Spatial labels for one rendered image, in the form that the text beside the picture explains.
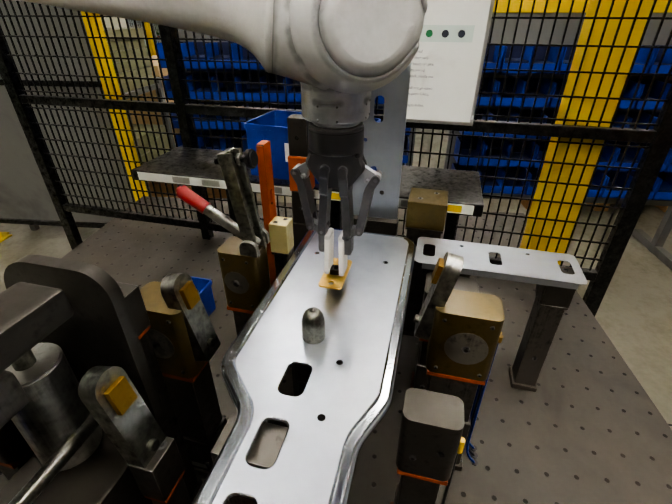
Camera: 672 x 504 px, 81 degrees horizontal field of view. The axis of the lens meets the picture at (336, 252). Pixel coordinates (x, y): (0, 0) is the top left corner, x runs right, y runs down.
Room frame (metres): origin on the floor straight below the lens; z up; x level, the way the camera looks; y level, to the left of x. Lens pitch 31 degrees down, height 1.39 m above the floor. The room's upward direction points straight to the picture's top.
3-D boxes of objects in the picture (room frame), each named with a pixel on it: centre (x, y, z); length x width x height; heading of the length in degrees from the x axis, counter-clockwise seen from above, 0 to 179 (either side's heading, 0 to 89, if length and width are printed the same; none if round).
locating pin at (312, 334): (0.41, 0.03, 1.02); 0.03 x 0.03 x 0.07
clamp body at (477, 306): (0.42, -0.20, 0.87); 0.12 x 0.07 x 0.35; 76
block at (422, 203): (0.77, -0.19, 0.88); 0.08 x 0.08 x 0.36; 76
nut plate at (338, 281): (0.53, 0.00, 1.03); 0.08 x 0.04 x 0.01; 165
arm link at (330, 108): (0.53, 0.00, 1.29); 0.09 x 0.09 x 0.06
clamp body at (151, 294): (0.41, 0.24, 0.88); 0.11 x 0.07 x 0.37; 76
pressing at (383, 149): (0.79, -0.08, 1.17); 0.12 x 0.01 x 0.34; 76
